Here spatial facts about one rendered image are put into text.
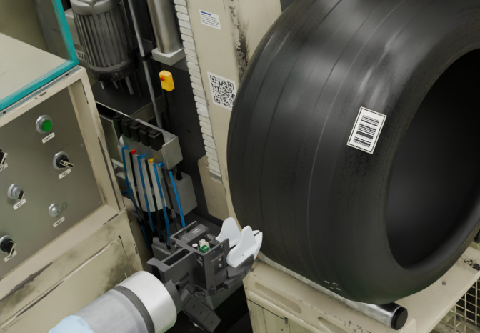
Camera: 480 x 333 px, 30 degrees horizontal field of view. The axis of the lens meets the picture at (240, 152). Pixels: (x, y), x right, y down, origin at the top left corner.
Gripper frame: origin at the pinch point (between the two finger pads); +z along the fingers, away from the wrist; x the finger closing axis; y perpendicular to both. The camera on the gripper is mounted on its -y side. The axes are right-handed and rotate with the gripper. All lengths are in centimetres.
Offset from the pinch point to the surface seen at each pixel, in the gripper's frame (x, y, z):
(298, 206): -2.2, 3.0, 8.1
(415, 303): -4, -37, 40
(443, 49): -11.9, 23.2, 32.1
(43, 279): 59, -35, -5
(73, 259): 59, -35, 3
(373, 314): -5.1, -28.6, 24.1
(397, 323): -9.9, -28.8, 24.9
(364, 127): -9.9, 16.7, 14.7
